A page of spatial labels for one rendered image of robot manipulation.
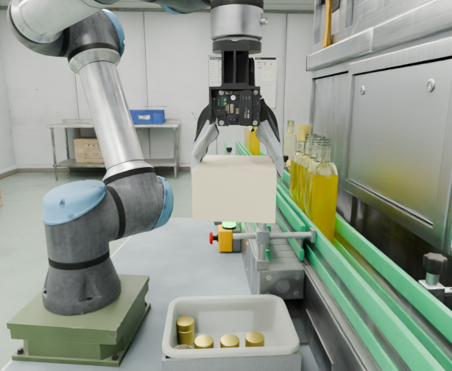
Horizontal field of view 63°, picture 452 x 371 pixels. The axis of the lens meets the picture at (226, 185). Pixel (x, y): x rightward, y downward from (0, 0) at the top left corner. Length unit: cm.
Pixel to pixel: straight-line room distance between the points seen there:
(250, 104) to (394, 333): 34
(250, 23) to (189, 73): 617
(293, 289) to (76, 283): 43
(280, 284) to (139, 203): 33
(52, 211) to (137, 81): 611
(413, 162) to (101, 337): 66
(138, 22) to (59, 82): 167
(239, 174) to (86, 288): 40
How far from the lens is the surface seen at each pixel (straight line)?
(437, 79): 74
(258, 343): 70
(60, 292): 79
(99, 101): 87
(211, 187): 53
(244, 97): 52
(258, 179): 52
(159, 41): 680
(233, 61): 52
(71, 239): 75
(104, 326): 75
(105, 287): 79
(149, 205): 80
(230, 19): 55
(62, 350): 80
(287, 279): 80
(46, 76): 721
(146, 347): 81
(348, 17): 124
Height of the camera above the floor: 122
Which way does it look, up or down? 13 degrees down
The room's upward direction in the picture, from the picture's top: straight up
